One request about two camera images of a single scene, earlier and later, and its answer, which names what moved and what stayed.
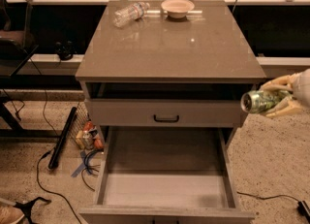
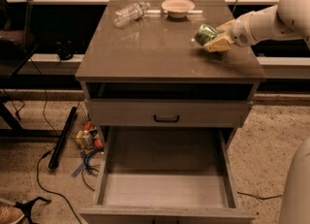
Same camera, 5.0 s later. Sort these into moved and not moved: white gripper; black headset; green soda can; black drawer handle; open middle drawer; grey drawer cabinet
Moved: green soda can; white gripper
Not moved: black headset; open middle drawer; black drawer handle; grey drawer cabinet
